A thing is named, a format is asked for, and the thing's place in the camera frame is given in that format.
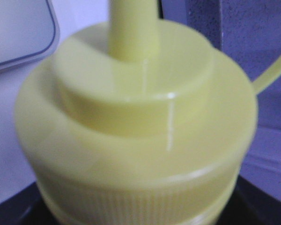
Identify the silver digital kitchen scale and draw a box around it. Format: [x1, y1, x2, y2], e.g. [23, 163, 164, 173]
[0, 0, 60, 72]

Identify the yellow squeeze bottle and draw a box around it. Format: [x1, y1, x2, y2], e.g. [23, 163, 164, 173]
[15, 0, 281, 225]

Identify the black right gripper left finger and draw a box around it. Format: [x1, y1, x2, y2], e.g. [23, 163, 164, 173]
[0, 183, 58, 225]

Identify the grey stone counter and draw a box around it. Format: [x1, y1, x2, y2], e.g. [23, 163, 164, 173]
[158, 0, 281, 132]

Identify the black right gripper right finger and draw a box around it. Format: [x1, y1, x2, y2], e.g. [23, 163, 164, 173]
[222, 176, 281, 225]

